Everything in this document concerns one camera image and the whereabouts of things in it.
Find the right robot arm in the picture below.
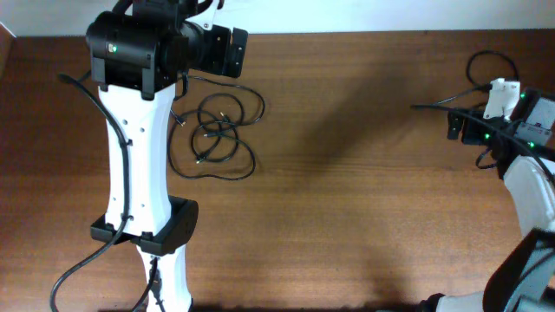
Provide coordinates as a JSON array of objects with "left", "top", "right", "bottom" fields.
[{"left": 417, "top": 88, "right": 554, "bottom": 311}]

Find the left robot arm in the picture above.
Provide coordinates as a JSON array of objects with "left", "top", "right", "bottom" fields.
[{"left": 86, "top": 1, "right": 248, "bottom": 311}]

